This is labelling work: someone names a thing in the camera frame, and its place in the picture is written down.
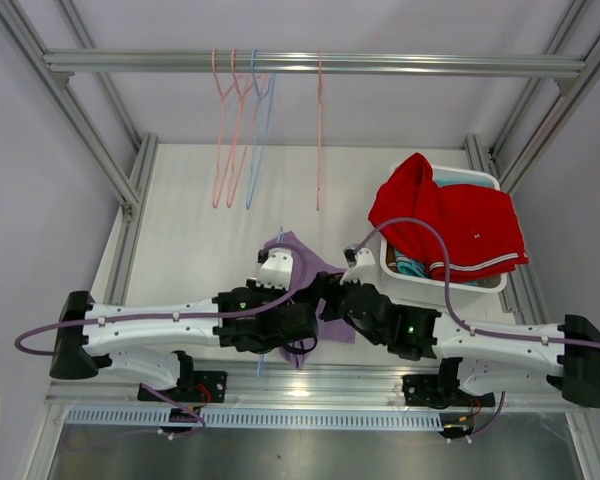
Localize aluminium frame post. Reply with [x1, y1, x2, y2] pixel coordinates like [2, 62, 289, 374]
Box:
[464, 1, 600, 195]
[0, 1, 159, 218]

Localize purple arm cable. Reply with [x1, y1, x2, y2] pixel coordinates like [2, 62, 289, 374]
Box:
[344, 218, 600, 354]
[13, 244, 309, 357]

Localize grey slotted cable duct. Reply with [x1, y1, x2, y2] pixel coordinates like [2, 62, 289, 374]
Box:
[65, 406, 443, 432]

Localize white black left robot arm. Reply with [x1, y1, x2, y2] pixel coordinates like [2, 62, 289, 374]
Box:
[50, 283, 318, 404]

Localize blue hanger of lilac trousers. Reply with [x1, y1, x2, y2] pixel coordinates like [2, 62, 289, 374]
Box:
[256, 226, 284, 378]

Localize aluminium hanging rail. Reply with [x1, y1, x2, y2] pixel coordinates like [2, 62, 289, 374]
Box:
[43, 49, 585, 79]

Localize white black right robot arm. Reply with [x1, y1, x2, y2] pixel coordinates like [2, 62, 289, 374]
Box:
[310, 272, 600, 409]

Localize aluminium right frame post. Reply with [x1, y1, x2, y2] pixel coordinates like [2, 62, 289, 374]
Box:
[464, 1, 600, 195]

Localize brown trousers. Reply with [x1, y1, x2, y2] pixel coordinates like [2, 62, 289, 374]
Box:
[386, 245, 399, 273]

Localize lilac trousers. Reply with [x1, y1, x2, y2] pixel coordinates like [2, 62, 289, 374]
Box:
[265, 229, 356, 369]

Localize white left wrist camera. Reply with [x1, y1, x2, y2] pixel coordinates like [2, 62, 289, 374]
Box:
[256, 248, 293, 290]

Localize red trousers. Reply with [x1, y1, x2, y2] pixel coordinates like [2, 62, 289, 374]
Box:
[368, 153, 529, 283]

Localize blue hanger of teal trousers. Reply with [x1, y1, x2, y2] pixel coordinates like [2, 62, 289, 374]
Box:
[245, 49, 276, 210]

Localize pink hanger of brown trousers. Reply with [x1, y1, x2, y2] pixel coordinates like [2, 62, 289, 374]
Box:
[223, 49, 256, 208]

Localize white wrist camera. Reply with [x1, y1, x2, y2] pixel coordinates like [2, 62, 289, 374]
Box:
[340, 245, 377, 285]
[256, 248, 293, 290]

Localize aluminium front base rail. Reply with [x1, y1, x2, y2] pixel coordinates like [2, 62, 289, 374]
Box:
[44, 355, 591, 414]

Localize white plastic basket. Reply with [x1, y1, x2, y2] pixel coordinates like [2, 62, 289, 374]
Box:
[378, 162, 509, 307]

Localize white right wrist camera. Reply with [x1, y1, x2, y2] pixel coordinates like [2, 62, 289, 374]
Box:
[340, 245, 377, 285]

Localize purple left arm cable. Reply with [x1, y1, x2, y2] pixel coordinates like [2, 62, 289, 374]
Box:
[13, 244, 309, 357]

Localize pink hanger of red trousers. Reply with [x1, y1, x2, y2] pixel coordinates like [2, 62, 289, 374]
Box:
[316, 50, 324, 212]

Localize aluminium left frame post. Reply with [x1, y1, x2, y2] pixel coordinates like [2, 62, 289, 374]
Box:
[0, 1, 159, 218]

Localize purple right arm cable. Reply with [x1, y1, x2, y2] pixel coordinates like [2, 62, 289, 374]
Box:
[344, 218, 600, 354]

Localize pink hanger of yellow trousers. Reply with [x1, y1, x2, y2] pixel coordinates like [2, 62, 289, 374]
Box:
[211, 49, 237, 209]

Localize teal trousers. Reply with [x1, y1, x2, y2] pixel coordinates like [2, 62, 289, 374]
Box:
[381, 165, 507, 296]

